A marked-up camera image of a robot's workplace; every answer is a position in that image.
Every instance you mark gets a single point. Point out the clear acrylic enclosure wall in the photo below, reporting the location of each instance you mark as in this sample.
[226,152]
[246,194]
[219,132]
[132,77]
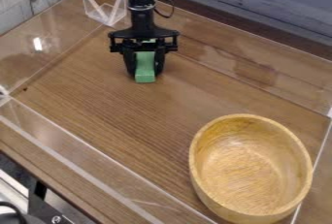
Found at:
[106,140]

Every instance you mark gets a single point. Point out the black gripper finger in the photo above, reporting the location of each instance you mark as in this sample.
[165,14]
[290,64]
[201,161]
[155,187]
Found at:
[158,61]
[130,61]

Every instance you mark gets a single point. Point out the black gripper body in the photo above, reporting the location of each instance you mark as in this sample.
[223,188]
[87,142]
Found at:
[143,36]

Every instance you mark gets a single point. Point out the brown wooden bowl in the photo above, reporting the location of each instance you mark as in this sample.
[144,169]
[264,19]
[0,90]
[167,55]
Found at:
[250,168]

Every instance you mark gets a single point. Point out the black metal table bracket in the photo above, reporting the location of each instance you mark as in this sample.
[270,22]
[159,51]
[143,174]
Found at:
[49,207]

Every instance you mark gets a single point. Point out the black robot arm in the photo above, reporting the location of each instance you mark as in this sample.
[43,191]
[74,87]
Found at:
[143,5]

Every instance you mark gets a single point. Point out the green rectangular block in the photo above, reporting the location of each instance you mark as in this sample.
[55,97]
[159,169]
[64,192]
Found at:
[144,74]

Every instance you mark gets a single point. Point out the clear acrylic corner bracket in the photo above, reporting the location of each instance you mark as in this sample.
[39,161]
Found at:
[104,13]

